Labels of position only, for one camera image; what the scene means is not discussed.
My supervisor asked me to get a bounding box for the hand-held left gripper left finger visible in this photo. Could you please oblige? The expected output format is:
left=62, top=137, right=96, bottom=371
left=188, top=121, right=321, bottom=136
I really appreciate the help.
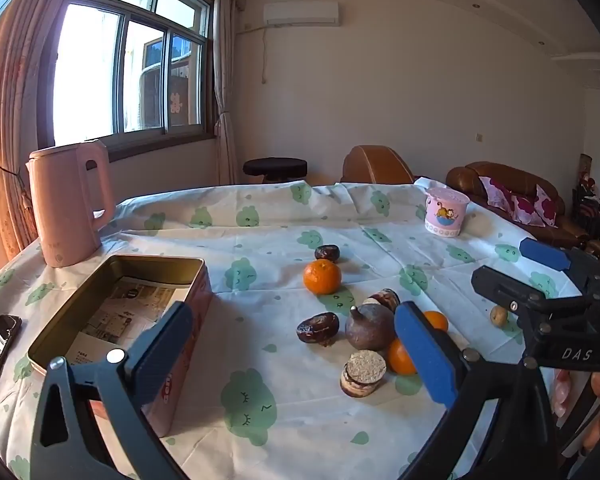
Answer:
left=30, top=301, right=201, bottom=480

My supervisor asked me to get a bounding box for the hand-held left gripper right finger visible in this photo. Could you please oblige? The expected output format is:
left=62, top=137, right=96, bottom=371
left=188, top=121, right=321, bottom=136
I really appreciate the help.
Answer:
left=394, top=301, right=563, bottom=480

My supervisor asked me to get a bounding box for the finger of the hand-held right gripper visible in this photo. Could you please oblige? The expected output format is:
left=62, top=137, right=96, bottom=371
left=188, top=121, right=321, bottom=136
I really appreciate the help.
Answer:
left=471, top=265, right=588, bottom=321
left=519, top=237, right=600, bottom=291

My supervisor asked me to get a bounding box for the medium orange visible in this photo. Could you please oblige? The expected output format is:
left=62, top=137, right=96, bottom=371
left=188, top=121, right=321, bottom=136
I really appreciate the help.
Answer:
left=386, top=337, right=418, bottom=377

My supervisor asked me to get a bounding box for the small orange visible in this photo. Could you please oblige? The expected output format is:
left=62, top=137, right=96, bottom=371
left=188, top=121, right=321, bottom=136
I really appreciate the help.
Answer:
left=422, top=310, right=450, bottom=333

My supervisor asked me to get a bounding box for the brown pear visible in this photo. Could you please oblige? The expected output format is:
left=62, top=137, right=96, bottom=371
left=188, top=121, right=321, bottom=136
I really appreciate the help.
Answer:
left=345, top=305, right=397, bottom=352

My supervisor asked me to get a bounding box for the round sliced cake piece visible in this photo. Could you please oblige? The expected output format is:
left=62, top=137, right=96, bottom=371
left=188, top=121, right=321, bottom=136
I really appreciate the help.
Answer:
left=340, top=350, right=387, bottom=399

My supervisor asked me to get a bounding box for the cut sugarcane piece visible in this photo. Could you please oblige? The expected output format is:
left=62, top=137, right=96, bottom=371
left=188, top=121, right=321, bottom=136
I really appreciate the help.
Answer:
left=362, top=288, right=402, bottom=313

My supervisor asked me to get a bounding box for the rectangular metal tin box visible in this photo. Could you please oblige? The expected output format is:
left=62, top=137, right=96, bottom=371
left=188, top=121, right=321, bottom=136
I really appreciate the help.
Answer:
left=27, top=254, right=213, bottom=438

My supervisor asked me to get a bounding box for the large orange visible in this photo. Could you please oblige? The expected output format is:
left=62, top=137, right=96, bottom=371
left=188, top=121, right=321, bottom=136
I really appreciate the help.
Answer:
left=303, top=259, right=342, bottom=296

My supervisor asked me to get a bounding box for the floral pink pillow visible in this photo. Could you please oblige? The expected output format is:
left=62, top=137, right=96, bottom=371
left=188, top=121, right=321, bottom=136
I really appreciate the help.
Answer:
left=480, top=176, right=518, bottom=221
left=512, top=185, right=558, bottom=228

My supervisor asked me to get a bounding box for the dark wooden shelf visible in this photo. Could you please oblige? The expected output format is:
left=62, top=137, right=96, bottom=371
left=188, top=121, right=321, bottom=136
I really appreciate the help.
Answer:
left=572, top=154, right=600, bottom=241

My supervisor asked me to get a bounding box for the printed paper sheet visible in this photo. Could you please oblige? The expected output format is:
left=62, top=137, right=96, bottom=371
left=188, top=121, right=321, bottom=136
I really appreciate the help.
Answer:
left=80, top=276, right=188, bottom=348

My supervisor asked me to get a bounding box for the pink cartoon cup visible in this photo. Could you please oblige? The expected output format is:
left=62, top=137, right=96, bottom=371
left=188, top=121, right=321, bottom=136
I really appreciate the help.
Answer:
left=424, top=187, right=471, bottom=238

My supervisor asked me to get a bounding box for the brown leather sofa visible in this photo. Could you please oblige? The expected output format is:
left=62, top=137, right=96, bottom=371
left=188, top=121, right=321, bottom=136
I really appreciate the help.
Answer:
left=446, top=161, right=591, bottom=248

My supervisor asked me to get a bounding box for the brown leather chair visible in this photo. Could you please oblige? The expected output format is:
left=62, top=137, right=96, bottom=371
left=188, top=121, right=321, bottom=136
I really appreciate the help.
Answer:
left=341, top=145, right=416, bottom=184

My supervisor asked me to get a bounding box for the pink electric kettle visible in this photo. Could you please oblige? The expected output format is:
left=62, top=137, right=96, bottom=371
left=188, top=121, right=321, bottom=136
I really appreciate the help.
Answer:
left=26, top=139, right=115, bottom=268

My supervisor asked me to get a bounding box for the white green-printed tablecloth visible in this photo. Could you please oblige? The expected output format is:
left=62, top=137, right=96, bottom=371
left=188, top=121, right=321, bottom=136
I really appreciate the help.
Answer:
left=0, top=180, right=586, bottom=480

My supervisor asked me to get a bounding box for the black round stool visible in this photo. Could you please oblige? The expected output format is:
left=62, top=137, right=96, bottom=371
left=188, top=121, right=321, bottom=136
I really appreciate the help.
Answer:
left=243, top=157, right=308, bottom=184

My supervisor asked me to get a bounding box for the peach patterned curtain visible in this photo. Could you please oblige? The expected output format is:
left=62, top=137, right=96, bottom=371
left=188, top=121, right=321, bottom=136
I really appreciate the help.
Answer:
left=0, top=0, right=88, bottom=263

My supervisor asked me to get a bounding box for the red window sticker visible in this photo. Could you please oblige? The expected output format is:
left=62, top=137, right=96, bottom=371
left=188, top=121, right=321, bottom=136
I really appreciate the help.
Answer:
left=170, top=91, right=190, bottom=126

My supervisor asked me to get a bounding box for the beige tied curtain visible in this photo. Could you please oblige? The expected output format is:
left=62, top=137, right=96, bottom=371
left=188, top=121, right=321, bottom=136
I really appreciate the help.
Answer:
left=212, top=0, right=246, bottom=186

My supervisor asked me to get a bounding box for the sliding glass window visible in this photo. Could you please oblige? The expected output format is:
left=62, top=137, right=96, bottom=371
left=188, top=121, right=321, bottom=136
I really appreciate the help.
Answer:
left=37, top=0, right=216, bottom=148

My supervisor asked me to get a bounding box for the white air conditioner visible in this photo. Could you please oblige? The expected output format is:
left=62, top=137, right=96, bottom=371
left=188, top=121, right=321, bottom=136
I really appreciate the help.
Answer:
left=263, top=1, right=341, bottom=26

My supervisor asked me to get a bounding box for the air conditioner cable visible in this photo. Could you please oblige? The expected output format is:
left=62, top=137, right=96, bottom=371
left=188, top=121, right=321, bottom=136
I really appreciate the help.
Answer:
left=237, top=24, right=271, bottom=86

